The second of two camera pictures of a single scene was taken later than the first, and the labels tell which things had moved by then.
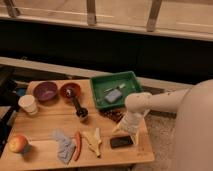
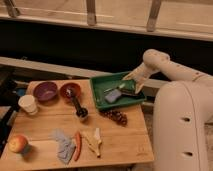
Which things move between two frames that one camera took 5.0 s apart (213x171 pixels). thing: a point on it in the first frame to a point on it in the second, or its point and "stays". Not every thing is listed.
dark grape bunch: [112, 113] stays
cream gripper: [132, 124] to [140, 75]
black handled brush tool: [81, 112] stays
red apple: [18, 143] stays
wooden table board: [56, 123] stays
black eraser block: [120, 141] to [128, 92]
